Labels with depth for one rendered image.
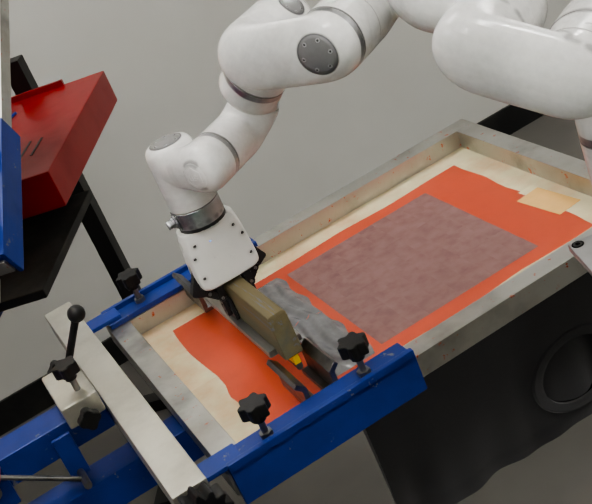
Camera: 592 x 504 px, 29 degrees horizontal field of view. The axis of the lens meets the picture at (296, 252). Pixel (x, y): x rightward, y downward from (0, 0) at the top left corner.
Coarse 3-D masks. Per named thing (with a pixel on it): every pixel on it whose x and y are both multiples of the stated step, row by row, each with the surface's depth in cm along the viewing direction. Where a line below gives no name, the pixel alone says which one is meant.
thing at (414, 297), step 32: (480, 224) 191; (512, 224) 187; (544, 224) 183; (576, 224) 180; (416, 256) 189; (448, 256) 186; (480, 256) 182; (512, 256) 179; (384, 288) 184; (416, 288) 181; (448, 288) 177; (480, 288) 174; (352, 320) 180; (384, 320) 176; (416, 320) 173; (256, 352) 182; (256, 384) 174
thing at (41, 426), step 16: (48, 416) 171; (16, 432) 170; (32, 432) 169; (48, 432) 167; (64, 432) 168; (80, 432) 170; (96, 432) 171; (0, 448) 168; (16, 448) 167; (32, 448) 167; (48, 448) 168; (0, 464) 166; (16, 464) 167; (32, 464) 168; (48, 464) 169
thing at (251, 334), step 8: (216, 304) 184; (224, 312) 181; (232, 320) 178; (240, 320) 177; (240, 328) 174; (248, 328) 173; (248, 336) 172; (256, 336) 170; (256, 344) 170; (264, 344) 168; (264, 352) 167; (272, 352) 166
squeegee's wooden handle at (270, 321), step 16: (224, 288) 176; (240, 288) 171; (240, 304) 171; (256, 304) 165; (272, 304) 163; (256, 320) 167; (272, 320) 161; (288, 320) 162; (272, 336) 163; (288, 336) 162; (288, 352) 163
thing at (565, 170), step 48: (432, 144) 215; (480, 144) 211; (528, 144) 201; (336, 192) 213; (288, 240) 208; (576, 240) 169; (528, 288) 164; (432, 336) 162; (480, 336) 163; (192, 432) 163
